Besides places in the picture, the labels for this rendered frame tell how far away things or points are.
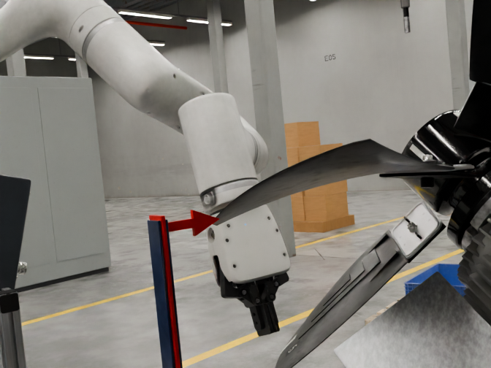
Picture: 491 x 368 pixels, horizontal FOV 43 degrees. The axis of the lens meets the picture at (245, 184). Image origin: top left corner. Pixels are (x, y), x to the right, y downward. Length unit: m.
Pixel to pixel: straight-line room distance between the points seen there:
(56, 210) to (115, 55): 6.17
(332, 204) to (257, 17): 3.20
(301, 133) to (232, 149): 8.31
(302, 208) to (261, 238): 8.29
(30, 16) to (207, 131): 0.36
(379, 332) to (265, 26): 6.42
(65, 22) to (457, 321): 0.71
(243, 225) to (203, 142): 0.13
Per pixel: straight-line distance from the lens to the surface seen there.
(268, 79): 6.93
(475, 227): 0.76
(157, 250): 0.54
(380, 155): 0.55
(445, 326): 0.73
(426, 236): 0.81
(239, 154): 0.84
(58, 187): 7.10
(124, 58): 0.94
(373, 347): 0.73
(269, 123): 6.89
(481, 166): 0.80
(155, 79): 0.92
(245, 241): 0.82
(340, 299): 0.85
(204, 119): 0.85
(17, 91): 6.98
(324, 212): 8.91
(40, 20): 1.04
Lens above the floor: 1.24
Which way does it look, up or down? 3 degrees down
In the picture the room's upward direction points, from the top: 5 degrees counter-clockwise
